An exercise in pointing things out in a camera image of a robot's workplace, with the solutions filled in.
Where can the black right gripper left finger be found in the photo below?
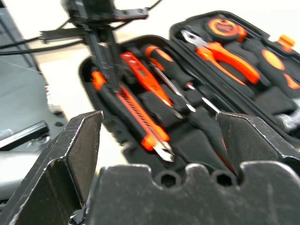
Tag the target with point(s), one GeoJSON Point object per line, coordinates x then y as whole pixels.
{"type": "Point", "coordinates": [58, 164]}

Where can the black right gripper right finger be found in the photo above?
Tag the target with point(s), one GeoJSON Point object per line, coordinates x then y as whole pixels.
{"type": "Point", "coordinates": [255, 140]}

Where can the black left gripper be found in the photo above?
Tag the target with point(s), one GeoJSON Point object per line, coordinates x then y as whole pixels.
{"type": "Point", "coordinates": [89, 14]}

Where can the orange voltage tester pen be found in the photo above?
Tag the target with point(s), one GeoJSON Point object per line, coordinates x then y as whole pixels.
{"type": "Point", "coordinates": [143, 75]}

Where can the black orange screwdriver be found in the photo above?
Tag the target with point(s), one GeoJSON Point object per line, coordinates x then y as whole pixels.
{"type": "Point", "coordinates": [168, 63]}

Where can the orange black utility knife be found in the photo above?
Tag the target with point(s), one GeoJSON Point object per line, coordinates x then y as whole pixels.
{"type": "Point", "coordinates": [150, 138]}

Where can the black tool case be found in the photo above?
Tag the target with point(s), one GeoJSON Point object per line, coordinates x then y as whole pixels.
{"type": "Point", "coordinates": [264, 99]}

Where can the black bar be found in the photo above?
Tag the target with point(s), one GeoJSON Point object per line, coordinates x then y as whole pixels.
{"type": "Point", "coordinates": [25, 133]}

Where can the white red object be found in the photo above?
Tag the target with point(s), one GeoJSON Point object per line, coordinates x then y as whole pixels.
{"type": "Point", "coordinates": [53, 100]}

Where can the black orange tape measure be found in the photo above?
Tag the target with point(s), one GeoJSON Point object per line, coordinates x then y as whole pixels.
{"type": "Point", "coordinates": [222, 28]}

